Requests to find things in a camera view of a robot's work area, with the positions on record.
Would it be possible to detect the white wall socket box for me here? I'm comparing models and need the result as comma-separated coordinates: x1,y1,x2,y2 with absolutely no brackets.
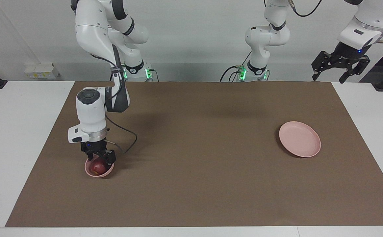
24,64,60,79

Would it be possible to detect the pink round plate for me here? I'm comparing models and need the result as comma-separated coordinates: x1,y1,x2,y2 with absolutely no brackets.
279,121,321,158

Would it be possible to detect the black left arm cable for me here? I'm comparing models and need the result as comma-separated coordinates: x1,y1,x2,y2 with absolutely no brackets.
288,0,383,45

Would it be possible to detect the brown table mat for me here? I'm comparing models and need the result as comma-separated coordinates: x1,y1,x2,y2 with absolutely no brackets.
5,81,383,227

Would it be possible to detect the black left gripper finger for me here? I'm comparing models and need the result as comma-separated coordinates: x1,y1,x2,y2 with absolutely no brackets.
339,55,371,84
311,50,331,81

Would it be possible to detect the dark red apple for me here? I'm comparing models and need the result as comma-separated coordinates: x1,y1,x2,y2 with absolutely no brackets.
90,159,108,176

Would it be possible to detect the black base cable bundle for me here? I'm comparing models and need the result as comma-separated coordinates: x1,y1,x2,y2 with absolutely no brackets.
147,67,160,82
219,49,271,82

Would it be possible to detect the pink small bowl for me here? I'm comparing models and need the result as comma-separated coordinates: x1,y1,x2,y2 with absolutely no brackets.
85,157,115,178

